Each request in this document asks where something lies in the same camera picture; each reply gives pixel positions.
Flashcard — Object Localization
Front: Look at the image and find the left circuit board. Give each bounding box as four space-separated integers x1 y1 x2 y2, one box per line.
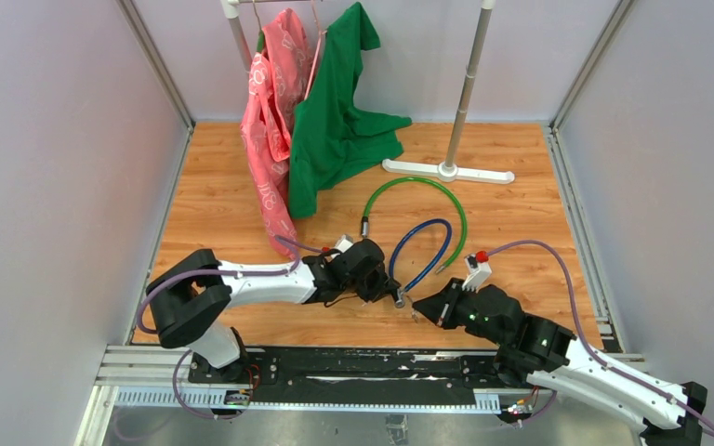
225 364 261 406

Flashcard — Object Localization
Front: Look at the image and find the white clothes rack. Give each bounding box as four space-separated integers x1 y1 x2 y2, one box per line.
219 0 515 185

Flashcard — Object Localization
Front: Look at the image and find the pink patterned garment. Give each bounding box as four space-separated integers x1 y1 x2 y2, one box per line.
240 8 312 257

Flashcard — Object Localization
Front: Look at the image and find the green cable lock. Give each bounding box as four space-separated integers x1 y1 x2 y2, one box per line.
360 176 469 274

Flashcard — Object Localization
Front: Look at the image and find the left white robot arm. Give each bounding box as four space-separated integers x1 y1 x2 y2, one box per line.
136 235 400 384

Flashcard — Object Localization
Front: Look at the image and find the circuit board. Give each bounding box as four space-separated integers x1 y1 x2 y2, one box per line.
501 386 540 424
225 364 261 406

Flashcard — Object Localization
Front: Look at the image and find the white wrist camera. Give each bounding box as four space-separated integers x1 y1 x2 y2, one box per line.
334 234 354 254
462 251 492 292

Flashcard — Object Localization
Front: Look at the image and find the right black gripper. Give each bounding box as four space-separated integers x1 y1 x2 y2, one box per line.
414 277 509 348

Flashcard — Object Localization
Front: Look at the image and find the right circuit board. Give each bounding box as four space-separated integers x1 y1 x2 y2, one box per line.
501 386 540 424

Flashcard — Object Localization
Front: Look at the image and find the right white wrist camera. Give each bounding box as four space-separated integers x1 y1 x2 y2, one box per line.
462 251 492 292

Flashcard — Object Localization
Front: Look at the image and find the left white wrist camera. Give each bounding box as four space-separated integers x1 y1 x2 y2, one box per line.
334 234 354 254

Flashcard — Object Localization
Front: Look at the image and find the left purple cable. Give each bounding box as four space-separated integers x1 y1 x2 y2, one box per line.
135 235 334 421

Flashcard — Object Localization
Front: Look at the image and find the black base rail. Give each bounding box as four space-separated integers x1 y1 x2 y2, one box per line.
181 346 550 415

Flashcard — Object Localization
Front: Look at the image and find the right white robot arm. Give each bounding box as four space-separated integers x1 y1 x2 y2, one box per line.
413 279 707 445

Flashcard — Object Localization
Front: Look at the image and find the green t-shirt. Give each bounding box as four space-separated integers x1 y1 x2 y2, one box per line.
287 2 412 219

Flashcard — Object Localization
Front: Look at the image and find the blue cable lock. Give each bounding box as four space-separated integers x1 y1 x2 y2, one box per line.
389 218 454 308

